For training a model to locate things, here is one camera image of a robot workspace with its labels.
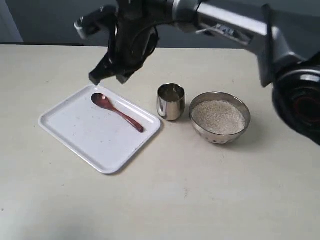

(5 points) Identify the steel bowl of rice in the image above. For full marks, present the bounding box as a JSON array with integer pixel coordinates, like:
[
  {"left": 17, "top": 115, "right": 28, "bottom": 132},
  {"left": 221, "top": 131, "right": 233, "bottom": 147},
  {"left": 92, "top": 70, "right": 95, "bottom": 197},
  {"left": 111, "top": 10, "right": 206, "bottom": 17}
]
[{"left": 189, "top": 92, "right": 251, "bottom": 145}]

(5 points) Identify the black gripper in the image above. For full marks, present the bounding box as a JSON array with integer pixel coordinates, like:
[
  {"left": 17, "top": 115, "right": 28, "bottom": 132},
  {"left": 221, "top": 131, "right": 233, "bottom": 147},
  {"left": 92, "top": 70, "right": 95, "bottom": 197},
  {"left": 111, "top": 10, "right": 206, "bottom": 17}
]
[{"left": 88, "top": 0, "right": 174, "bottom": 85}]

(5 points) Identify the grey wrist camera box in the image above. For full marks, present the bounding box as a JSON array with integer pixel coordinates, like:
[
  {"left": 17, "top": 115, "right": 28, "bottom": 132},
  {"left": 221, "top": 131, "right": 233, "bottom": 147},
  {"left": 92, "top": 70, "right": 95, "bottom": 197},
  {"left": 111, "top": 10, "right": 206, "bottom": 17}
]
[{"left": 74, "top": 5, "right": 117, "bottom": 40}]

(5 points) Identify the small stainless steel cup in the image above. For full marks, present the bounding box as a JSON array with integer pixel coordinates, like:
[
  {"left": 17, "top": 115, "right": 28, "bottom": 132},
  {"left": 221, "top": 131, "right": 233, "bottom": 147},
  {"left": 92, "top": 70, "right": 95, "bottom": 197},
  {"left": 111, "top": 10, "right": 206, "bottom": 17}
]
[{"left": 156, "top": 83, "right": 186, "bottom": 121}]

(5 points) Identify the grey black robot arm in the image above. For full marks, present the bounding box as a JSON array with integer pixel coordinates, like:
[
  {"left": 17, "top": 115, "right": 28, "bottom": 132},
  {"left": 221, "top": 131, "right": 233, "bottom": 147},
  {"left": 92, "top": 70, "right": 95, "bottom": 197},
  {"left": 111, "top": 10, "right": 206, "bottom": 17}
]
[{"left": 88, "top": 0, "right": 320, "bottom": 144}]

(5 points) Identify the brown wooden spoon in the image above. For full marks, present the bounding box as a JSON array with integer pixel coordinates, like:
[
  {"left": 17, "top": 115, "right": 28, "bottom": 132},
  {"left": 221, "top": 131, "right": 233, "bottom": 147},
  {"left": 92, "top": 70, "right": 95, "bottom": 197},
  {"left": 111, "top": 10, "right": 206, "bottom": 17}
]
[{"left": 91, "top": 93, "right": 145, "bottom": 133}]

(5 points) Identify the white rectangular plastic tray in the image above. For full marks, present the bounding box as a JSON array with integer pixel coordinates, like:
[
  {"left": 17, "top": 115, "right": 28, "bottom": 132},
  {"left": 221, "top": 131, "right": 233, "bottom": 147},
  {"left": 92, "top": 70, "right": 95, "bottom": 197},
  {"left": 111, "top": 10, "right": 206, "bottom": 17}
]
[{"left": 38, "top": 84, "right": 161, "bottom": 175}]

